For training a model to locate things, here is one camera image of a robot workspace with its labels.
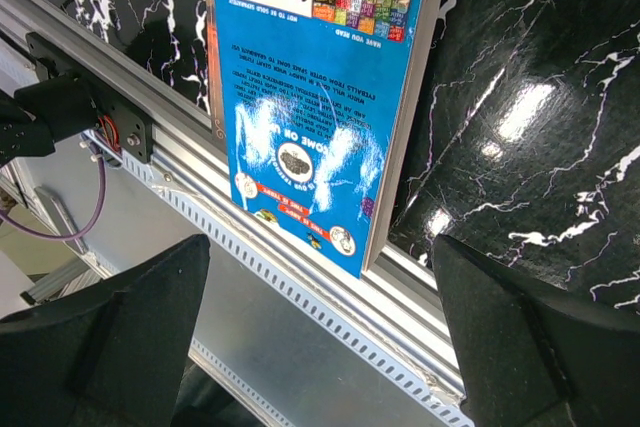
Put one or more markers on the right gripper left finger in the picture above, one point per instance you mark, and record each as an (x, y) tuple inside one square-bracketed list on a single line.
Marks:
[(111, 354)]

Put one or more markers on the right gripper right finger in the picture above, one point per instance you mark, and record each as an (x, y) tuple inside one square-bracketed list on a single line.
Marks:
[(531, 354)]

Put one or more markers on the blue bottom treehouse book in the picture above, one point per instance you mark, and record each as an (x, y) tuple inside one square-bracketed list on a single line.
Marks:
[(372, 53)]

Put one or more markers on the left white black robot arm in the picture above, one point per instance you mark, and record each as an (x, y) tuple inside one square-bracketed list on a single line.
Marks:
[(35, 118)]

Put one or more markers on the dark tale of two cities book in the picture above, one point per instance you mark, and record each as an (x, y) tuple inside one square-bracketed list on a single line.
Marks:
[(214, 77)]

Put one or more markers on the aluminium mounting rail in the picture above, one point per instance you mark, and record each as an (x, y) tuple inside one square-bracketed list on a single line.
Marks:
[(269, 172)]

